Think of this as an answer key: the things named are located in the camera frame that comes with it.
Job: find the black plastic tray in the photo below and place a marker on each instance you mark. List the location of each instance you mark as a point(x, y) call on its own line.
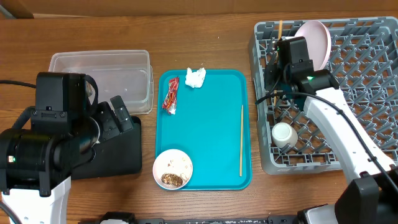
point(121, 155)

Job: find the red snack wrapper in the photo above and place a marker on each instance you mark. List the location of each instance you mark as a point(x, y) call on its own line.
point(170, 102)

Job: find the small plate with food scraps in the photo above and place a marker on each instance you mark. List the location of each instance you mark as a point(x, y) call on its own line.
point(172, 169)

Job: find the crumpled white tissue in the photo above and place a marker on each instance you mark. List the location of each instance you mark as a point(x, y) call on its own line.
point(195, 79)

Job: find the grey dishwasher rack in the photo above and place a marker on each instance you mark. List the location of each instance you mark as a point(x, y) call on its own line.
point(363, 59)

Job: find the clear plastic bin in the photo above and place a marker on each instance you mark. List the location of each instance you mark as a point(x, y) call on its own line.
point(126, 73)

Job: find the white cup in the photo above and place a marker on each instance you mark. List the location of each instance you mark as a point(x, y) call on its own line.
point(283, 134)

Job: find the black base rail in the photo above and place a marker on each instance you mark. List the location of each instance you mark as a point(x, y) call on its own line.
point(125, 217)

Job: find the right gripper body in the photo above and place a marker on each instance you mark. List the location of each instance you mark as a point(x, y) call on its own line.
point(274, 77)

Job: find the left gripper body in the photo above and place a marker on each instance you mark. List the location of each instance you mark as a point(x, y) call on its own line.
point(107, 123)

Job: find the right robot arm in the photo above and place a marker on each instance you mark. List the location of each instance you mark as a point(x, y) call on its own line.
point(371, 194)

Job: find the teal plastic serving tray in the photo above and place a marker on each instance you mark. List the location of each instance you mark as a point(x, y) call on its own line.
point(206, 126)

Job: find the large pink plate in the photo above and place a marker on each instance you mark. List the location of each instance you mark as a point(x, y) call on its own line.
point(318, 40)

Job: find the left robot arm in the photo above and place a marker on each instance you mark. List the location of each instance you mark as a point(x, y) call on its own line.
point(67, 135)

